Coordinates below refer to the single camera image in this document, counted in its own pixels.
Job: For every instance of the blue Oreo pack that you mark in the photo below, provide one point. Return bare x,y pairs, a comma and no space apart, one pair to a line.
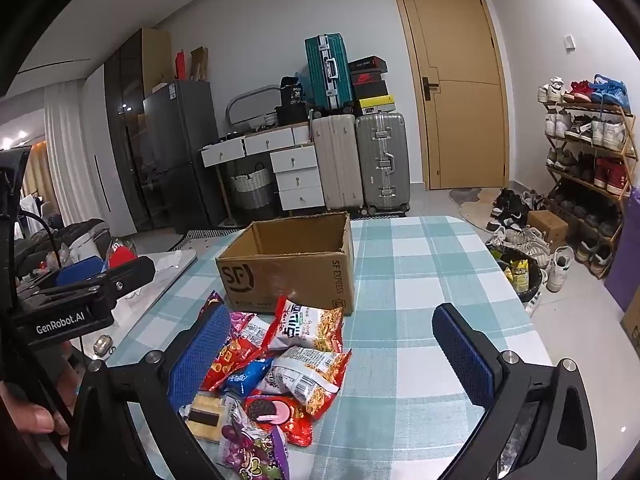
244,381

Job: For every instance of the red Oreo pack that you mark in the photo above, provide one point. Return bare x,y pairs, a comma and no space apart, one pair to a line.
283,412

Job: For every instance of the woven laundry basket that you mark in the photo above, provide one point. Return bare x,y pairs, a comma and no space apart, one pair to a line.
253,192

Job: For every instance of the teal suitcase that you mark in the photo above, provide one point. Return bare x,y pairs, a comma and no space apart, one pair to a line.
329,75

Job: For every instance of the shoe rack with shoes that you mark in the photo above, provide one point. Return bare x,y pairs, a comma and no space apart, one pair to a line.
592,156

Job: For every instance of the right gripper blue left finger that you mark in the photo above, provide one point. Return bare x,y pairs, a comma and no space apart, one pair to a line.
193,351

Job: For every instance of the red cone chips bag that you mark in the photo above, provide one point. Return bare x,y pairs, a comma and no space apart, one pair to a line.
237,353

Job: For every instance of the silver suitcase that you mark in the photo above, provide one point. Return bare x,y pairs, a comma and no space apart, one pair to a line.
384,162

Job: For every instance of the person's left hand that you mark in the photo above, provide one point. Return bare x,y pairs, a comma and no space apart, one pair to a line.
31,418

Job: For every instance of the black refrigerator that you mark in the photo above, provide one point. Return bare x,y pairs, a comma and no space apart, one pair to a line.
180,121

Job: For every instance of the purple grape candy bag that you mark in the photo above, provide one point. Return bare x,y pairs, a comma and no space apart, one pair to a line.
248,450

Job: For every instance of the purple pink snack bag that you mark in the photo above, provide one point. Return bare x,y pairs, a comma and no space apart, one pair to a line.
238,319

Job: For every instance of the noodle snack bag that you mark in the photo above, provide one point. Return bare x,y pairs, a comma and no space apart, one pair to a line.
312,376
307,327

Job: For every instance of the door mat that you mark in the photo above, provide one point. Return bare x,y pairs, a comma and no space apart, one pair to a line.
475,205

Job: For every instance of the red pouch on side table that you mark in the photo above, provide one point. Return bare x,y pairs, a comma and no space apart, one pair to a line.
120,252

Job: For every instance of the white drawer desk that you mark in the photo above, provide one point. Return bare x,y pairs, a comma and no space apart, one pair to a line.
293,161

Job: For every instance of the oval mirror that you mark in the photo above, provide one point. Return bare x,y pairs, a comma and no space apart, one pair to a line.
254,110

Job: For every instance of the noodle snack bag front side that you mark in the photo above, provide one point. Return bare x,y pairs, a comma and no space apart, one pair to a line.
307,327

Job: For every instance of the noodle snack bag back side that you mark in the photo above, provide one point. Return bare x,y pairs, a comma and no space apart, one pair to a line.
312,376

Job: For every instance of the clear-wrapped biscuit sandwich pack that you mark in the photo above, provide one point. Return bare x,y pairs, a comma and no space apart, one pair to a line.
204,416

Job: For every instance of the black trash bin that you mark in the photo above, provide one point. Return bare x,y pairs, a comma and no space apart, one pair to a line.
523,272

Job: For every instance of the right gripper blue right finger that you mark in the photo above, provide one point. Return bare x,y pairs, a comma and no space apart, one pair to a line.
470,353

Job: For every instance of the teal checkered tablecloth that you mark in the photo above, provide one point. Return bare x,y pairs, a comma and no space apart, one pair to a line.
401,412

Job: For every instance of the wooden door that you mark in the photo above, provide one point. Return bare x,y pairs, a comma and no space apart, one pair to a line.
458,81

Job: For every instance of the brown SF cardboard box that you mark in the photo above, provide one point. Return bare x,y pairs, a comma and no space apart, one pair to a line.
309,260

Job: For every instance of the purple paper bag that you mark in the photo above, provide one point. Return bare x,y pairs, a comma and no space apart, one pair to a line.
623,278

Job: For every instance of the small cardboard box on floor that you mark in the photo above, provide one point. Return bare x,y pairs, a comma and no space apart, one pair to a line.
553,228

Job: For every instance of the dark glass cabinet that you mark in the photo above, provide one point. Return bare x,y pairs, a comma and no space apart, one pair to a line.
130,74

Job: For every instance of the white side table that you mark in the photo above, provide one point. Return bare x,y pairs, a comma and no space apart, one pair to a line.
169,266

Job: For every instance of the beige suitcase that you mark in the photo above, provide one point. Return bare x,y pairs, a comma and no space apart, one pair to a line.
338,161

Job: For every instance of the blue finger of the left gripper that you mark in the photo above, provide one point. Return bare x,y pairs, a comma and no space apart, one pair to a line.
79,271
129,277

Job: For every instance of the small metal earbud case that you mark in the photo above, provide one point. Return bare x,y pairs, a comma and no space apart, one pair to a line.
103,346

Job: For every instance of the stacked shoe boxes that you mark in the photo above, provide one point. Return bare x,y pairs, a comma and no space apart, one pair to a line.
369,85

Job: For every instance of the patterned floor rug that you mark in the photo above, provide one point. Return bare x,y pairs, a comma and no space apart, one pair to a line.
200,235

